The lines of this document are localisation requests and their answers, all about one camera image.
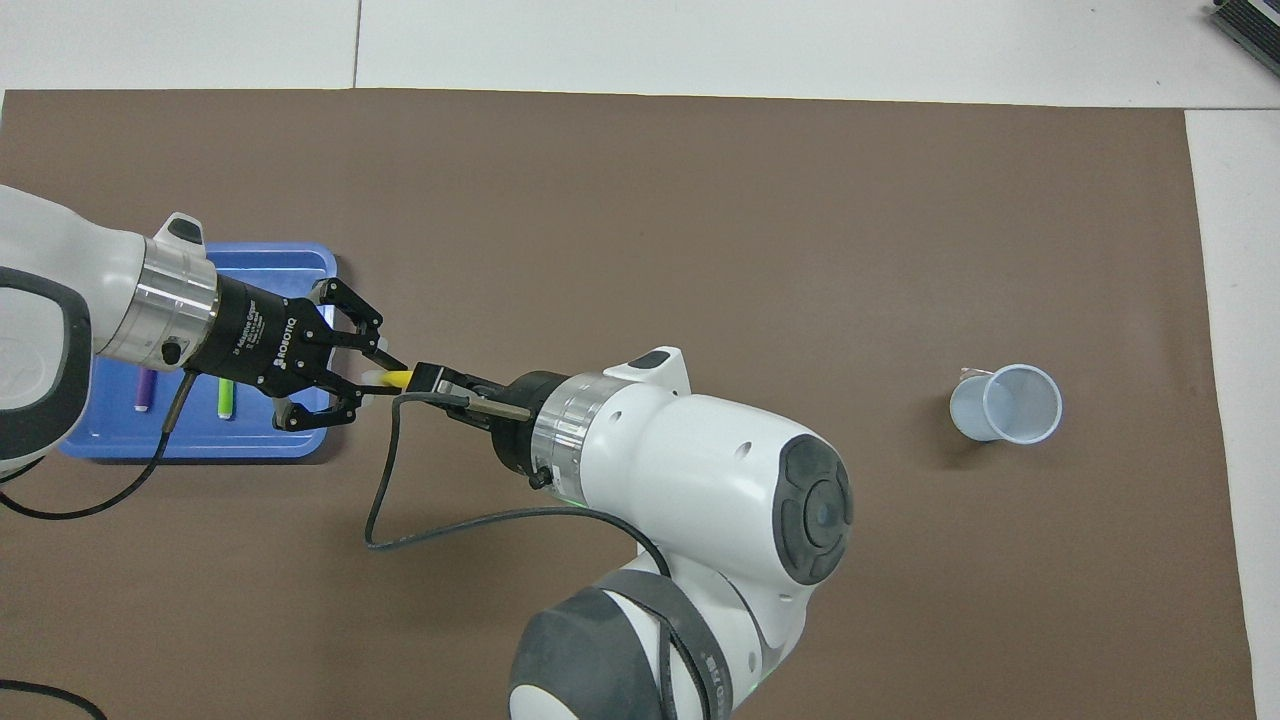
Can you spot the green highlighter pen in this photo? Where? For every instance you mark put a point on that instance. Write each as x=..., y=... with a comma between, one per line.
x=227, y=400

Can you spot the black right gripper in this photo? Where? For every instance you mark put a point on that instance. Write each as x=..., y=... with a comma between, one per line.
x=515, y=420

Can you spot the brown table mat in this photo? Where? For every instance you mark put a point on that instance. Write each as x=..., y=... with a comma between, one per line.
x=700, y=200

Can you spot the yellow highlighter pen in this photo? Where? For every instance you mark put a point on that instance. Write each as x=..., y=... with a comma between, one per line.
x=398, y=380

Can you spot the small clear tape piece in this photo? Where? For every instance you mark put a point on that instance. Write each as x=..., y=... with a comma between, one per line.
x=975, y=374

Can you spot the dark grey ribbed device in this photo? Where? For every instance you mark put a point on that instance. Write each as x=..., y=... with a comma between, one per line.
x=1255, y=30

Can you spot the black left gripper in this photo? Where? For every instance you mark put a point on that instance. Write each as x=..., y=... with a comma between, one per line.
x=260, y=340

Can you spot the translucent plastic cup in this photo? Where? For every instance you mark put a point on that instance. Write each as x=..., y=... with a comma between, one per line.
x=970, y=410

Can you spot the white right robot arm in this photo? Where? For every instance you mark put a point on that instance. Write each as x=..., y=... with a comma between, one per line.
x=700, y=450

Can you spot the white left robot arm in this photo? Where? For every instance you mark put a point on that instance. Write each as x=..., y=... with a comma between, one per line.
x=40, y=250

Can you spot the purple highlighter pen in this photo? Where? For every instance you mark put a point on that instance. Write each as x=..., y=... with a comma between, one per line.
x=146, y=392

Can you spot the blue plastic tray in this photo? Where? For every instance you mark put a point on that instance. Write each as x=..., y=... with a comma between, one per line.
x=120, y=440

